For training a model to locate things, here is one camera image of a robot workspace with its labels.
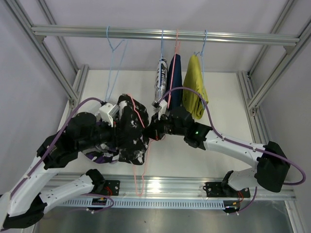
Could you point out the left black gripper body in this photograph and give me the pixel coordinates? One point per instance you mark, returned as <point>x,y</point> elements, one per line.
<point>105,133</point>

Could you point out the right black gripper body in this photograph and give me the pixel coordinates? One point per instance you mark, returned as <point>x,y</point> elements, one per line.
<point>162,127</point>

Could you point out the purple camouflage trousers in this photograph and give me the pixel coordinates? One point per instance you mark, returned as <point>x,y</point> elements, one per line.
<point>102,154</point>

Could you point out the black white patterned trousers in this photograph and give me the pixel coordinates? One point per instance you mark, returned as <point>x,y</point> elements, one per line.
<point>133,119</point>

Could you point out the navy blue trousers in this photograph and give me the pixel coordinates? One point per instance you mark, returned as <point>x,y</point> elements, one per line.
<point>176,96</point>

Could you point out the white black lettered trousers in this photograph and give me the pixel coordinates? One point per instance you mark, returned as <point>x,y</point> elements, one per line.
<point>161,79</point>

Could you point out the light blue hanger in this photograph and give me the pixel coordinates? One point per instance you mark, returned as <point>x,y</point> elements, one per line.
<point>113,69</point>
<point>161,46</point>
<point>201,53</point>

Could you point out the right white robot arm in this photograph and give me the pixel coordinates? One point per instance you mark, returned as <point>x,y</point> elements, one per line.
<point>268,166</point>

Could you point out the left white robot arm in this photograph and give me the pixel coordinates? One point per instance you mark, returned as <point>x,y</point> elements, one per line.
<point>28,202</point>

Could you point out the yellow green trousers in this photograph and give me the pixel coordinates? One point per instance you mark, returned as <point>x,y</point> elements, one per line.
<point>194,81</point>

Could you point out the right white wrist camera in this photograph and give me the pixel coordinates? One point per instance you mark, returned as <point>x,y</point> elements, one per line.
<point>159,108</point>

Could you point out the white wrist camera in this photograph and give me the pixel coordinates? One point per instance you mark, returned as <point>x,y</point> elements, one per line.
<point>159,108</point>
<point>107,113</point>

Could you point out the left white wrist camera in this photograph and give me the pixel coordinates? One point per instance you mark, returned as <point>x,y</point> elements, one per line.
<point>107,113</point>

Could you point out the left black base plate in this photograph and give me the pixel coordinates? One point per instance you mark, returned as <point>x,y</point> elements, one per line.
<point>111,188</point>

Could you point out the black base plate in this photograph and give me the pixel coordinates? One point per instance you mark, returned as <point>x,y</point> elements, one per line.
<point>111,188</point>
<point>222,190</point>

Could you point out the aluminium front rail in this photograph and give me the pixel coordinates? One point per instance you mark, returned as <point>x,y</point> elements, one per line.
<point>166,187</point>

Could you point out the grey slotted cable duct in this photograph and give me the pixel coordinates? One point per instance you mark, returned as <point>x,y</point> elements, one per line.
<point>93,202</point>

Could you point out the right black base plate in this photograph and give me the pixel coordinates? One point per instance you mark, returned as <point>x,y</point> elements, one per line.
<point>222,190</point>

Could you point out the aluminium hanging rail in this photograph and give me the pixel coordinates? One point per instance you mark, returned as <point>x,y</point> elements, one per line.
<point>157,34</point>

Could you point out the aluminium frame posts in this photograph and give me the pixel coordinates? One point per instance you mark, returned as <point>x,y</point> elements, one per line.
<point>32,101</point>

